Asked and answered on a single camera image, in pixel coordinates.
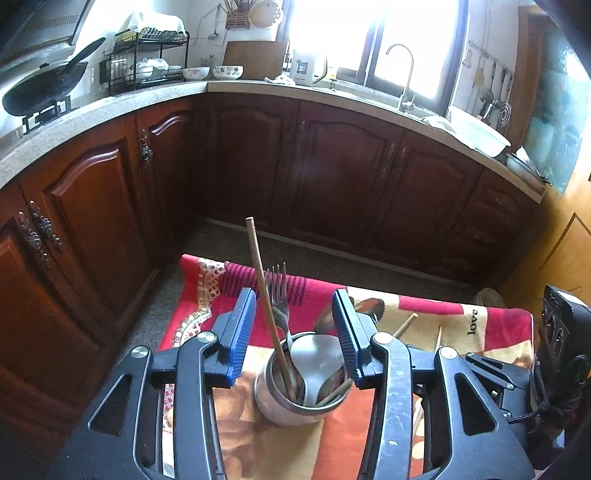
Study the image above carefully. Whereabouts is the thin wooden chopstick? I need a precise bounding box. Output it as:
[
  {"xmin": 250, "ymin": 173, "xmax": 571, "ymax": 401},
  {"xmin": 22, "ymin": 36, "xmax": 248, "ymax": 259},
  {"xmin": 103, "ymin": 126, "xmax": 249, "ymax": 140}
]
[{"xmin": 332, "ymin": 303, "xmax": 413, "ymax": 413}]

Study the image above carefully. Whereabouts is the white plastic rice spoon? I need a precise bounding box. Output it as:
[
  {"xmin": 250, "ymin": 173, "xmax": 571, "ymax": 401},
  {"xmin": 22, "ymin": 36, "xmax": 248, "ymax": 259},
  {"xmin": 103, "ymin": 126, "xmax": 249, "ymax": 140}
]
[{"xmin": 290, "ymin": 333, "xmax": 345, "ymax": 408}]

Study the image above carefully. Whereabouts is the brown wooden chopstick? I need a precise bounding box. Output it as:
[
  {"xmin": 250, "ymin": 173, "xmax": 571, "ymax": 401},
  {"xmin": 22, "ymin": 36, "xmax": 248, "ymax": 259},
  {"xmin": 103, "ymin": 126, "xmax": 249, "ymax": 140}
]
[{"xmin": 245, "ymin": 217, "xmax": 297, "ymax": 401}]

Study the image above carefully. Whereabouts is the dark handled metal spoon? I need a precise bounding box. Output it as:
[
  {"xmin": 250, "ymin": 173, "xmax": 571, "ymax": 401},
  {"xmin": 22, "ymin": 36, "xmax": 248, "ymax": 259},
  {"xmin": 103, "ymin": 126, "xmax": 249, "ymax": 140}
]
[{"xmin": 312, "ymin": 297, "xmax": 385, "ymax": 334}]

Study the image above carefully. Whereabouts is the silver metal fork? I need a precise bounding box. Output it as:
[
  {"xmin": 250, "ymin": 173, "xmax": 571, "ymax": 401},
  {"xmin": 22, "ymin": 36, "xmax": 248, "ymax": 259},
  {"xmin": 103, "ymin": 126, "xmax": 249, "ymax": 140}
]
[{"xmin": 266, "ymin": 262, "xmax": 294, "ymax": 351}]

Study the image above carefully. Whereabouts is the chrome kitchen faucet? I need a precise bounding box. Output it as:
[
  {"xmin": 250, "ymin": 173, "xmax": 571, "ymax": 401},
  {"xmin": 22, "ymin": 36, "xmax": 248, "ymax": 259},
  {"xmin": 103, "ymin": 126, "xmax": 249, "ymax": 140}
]
[{"xmin": 385, "ymin": 43, "xmax": 417, "ymax": 112}]

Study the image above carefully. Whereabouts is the colourful patterned towel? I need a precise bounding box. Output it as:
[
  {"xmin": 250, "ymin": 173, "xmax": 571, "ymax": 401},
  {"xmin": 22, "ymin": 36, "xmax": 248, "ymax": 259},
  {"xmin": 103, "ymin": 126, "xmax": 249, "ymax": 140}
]
[{"xmin": 156, "ymin": 253, "xmax": 537, "ymax": 480}]

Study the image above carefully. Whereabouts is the white steel utensil jar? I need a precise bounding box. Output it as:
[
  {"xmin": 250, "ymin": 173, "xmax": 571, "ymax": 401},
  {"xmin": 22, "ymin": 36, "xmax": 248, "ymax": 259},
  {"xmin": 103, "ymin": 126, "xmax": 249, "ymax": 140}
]
[{"xmin": 254, "ymin": 332, "xmax": 353, "ymax": 427}]

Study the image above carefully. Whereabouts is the white plastic basin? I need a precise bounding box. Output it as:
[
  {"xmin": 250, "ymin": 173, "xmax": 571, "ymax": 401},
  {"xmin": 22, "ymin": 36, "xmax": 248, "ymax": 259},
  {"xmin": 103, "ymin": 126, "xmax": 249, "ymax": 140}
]
[{"xmin": 446, "ymin": 106, "xmax": 511, "ymax": 158}]

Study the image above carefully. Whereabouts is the black wok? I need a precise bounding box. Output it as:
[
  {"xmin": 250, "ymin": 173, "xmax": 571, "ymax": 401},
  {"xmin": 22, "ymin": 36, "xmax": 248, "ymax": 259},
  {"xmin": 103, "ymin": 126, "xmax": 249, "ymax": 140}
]
[{"xmin": 2, "ymin": 37, "xmax": 106, "ymax": 116}]

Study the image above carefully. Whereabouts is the black dish rack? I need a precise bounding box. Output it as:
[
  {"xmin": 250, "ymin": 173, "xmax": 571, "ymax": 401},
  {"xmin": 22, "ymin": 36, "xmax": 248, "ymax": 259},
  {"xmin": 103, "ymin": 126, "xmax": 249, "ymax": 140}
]
[{"xmin": 99, "ymin": 27, "xmax": 190, "ymax": 95}]

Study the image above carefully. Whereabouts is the white electric kettle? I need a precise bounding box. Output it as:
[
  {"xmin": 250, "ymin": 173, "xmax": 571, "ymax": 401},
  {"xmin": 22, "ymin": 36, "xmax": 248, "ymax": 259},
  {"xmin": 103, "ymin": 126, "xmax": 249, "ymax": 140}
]
[{"xmin": 290, "ymin": 49, "xmax": 329, "ymax": 86}]

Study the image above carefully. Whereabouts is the wooden cutting board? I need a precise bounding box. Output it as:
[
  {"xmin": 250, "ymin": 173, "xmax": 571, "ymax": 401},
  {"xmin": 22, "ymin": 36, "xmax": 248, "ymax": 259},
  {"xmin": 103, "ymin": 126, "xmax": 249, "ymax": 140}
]
[{"xmin": 222, "ymin": 41, "xmax": 288, "ymax": 80}]

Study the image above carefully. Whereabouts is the steel range hood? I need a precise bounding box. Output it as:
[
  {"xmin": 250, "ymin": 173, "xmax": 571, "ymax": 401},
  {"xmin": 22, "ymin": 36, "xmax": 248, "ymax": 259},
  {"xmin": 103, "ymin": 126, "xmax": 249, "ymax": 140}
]
[{"xmin": 1, "ymin": 0, "xmax": 94, "ymax": 64}]

